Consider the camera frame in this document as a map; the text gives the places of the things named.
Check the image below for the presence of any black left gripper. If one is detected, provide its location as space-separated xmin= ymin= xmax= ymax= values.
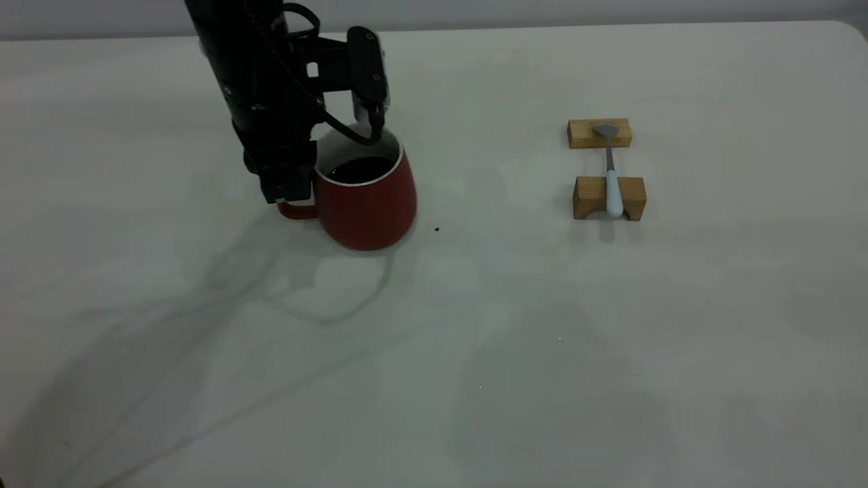
xmin=216 ymin=41 xmax=321 ymax=204

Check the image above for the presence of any red ceramic mug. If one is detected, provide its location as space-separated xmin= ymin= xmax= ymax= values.
xmin=277 ymin=125 xmax=418 ymax=252

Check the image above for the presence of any metal spoon with white handle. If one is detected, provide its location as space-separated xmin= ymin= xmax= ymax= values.
xmin=594 ymin=123 xmax=624 ymax=219

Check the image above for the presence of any dark coffee liquid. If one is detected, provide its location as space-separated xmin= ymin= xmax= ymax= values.
xmin=328 ymin=157 xmax=396 ymax=185

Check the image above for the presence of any flat rectangular wooden block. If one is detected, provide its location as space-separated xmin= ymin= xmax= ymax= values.
xmin=568 ymin=119 xmax=633 ymax=149

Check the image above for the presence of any arched wooden block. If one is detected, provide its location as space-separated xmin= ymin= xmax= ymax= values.
xmin=573 ymin=176 xmax=647 ymax=222

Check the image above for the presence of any black left camera cable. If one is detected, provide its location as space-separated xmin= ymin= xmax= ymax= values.
xmin=271 ymin=2 xmax=386 ymax=146

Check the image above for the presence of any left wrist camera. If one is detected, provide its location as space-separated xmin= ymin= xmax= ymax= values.
xmin=347 ymin=26 xmax=391 ymax=129

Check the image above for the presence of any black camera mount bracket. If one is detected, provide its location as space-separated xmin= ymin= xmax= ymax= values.
xmin=298 ymin=35 xmax=353 ymax=96

